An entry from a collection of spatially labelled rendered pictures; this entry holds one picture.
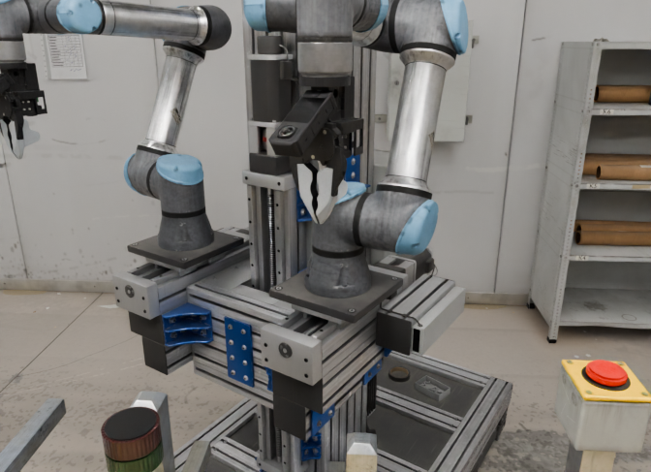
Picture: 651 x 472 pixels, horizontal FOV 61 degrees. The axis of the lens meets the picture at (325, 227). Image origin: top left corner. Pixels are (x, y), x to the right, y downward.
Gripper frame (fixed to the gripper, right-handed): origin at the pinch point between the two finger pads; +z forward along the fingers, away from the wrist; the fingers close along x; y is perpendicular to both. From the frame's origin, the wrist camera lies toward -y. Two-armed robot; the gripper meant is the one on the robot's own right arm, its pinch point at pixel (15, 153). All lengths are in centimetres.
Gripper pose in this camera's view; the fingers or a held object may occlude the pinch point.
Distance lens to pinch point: 145.4
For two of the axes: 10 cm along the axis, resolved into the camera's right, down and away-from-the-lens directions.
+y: 5.6, -2.7, 7.8
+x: -8.3, -1.8, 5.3
